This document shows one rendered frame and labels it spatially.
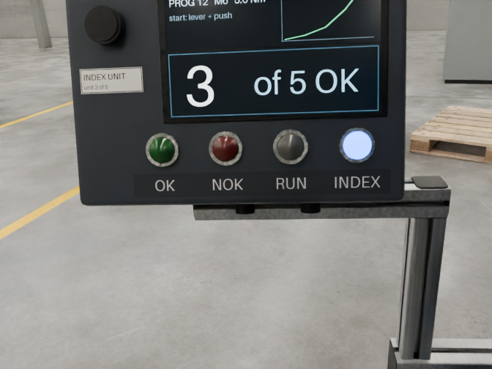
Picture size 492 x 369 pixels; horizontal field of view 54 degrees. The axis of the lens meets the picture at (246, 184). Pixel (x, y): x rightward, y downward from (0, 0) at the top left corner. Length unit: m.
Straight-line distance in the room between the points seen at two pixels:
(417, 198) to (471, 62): 6.02
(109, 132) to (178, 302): 1.77
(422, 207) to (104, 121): 0.29
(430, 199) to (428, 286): 0.09
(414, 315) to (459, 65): 6.00
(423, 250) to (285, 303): 1.62
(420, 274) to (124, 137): 0.31
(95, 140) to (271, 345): 1.55
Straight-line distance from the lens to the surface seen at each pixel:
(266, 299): 2.11
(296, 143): 0.37
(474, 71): 6.49
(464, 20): 6.41
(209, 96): 0.38
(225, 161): 0.37
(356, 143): 0.37
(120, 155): 0.40
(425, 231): 0.48
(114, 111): 0.40
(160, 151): 0.38
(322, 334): 1.94
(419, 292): 0.52
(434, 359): 0.57
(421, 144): 3.84
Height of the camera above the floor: 1.23
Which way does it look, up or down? 22 degrees down
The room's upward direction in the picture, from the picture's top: 3 degrees counter-clockwise
